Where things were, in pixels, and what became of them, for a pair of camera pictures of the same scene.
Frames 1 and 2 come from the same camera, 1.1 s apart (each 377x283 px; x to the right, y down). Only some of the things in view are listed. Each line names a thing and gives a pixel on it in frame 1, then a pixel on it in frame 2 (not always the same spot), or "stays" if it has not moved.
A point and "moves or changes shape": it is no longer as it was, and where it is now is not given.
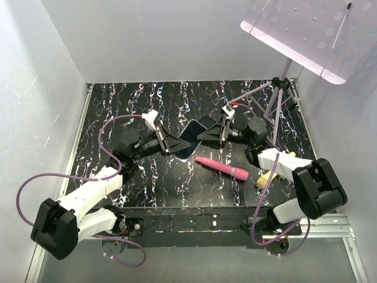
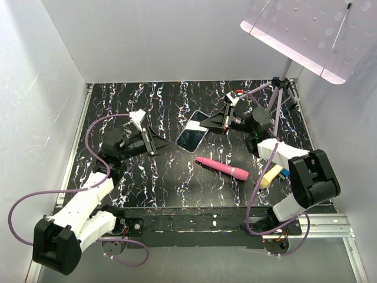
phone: [189, 135] moves or changes shape
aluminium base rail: [336, 226] stays
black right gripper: [216, 135] → [220, 120]
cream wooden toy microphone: [261, 181] stays
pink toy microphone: [236, 173] stays
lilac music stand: [330, 38] stays
